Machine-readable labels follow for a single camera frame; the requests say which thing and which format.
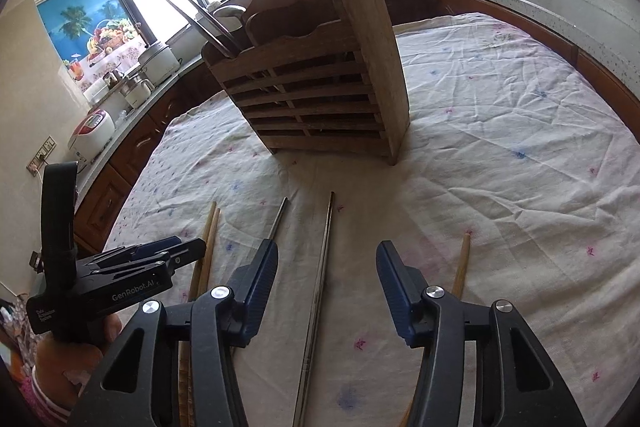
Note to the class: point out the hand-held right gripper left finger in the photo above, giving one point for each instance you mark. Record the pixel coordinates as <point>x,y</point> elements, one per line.
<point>262,287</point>

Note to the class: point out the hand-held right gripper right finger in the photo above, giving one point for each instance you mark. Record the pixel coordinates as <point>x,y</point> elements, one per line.
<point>395,287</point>

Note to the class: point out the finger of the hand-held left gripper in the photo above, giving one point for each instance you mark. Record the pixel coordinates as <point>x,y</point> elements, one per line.
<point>155,243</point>
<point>185,252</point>

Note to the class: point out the wooden utensil holder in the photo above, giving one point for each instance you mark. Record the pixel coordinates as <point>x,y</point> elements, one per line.
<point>320,87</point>

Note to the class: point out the steel spoon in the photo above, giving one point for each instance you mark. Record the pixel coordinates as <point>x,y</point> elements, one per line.
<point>230,11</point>

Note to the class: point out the person's left forearm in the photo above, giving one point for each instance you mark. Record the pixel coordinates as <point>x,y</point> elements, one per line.
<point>47,397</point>

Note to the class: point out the person's left hand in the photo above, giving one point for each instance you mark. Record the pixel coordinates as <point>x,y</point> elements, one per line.
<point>65,362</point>

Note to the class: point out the white and red rice cooker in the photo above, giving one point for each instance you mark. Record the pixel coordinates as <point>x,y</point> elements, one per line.
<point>92,127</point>

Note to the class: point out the small white electric pot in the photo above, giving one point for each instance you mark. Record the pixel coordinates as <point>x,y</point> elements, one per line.
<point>135,92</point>

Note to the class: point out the white printed tablecloth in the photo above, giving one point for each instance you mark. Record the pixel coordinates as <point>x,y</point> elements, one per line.
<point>500,157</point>

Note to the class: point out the white electric cooker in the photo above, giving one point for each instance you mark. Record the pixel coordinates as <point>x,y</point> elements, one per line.
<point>160,59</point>

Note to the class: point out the beach and fruit poster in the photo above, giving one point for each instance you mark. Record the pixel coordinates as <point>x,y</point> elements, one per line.
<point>75,22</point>

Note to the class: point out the wall power outlet strip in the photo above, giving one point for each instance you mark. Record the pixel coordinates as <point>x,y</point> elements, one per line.
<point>42,154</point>

